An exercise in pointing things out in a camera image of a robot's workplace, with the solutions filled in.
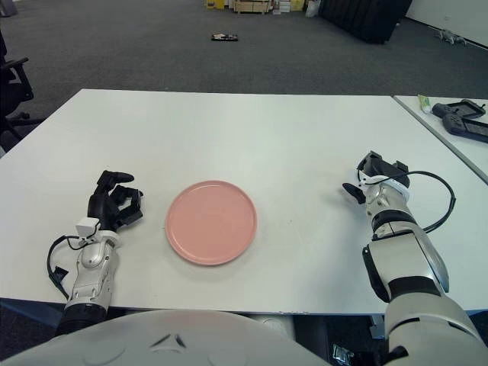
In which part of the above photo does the small shiny metal object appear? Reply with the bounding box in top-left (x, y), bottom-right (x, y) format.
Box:
top-left (332, 344), bottom-right (354, 361)

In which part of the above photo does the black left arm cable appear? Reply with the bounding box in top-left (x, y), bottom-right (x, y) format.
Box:
top-left (47, 235), bottom-right (91, 300)

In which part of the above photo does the black partition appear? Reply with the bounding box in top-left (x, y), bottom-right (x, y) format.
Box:
top-left (319, 0), bottom-right (413, 44)

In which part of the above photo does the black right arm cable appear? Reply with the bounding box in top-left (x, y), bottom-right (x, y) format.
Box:
top-left (406, 171), bottom-right (458, 233)

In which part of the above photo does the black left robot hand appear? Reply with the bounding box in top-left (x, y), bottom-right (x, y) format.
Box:
top-left (87, 170), bottom-right (145, 232)

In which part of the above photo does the black handheld controller with frame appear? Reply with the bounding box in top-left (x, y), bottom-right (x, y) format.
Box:
top-left (432, 98), bottom-right (486, 118)

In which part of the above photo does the black office chair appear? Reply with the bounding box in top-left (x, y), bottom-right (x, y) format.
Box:
top-left (0, 28), bottom-right (45, 148)

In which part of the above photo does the pink round plate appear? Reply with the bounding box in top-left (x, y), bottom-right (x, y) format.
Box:
top-left (164, 180), bottom-right (258, 267)

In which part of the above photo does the wooden crate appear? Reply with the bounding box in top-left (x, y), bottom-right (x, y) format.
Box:
top-left (233, 0), bottom-right (268, 15)

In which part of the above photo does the grey toy robot dog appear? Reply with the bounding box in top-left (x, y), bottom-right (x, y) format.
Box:
top-left (437, 28), bottom-right (467, 45)

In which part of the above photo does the grey robot torso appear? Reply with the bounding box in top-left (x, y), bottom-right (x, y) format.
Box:
top-left (0, 309), bottom-right (332, 366)

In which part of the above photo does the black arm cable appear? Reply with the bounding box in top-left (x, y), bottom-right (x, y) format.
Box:
top-left (406, 171), bottom-right (458, 233)
top-left (47, 235), bottom-right (91, 300)

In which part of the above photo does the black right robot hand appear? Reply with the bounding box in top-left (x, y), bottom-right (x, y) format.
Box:
top-left (342, 151), bottom-right (411, 203)

